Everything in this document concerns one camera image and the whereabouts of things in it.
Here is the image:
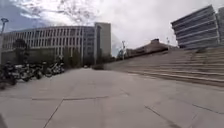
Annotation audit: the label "grey glass-fronted building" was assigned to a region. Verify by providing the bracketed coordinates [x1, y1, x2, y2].
[215, 6, 224, 46]

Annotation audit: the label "tree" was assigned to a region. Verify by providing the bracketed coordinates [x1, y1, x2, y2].
[12, 37, 31, 65]

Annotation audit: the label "low brown building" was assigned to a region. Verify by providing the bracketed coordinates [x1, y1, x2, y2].
[124, 38, 178, 58]

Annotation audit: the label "street lamp pole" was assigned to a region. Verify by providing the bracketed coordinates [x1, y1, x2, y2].
[0, 17, 10, 52]

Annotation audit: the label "tall grey building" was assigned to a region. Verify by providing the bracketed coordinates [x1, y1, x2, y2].
[0, 21, 113, 67]

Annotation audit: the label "wide grey concrete stairs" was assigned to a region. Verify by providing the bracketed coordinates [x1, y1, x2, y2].
[102, 45, 224, 89]

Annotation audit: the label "grey banded building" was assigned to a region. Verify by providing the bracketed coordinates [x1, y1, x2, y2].
[170, 4, 221, 51]

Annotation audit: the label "grey concrete slab plaza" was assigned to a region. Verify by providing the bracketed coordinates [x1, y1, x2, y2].
[0, 67, 224, 128]

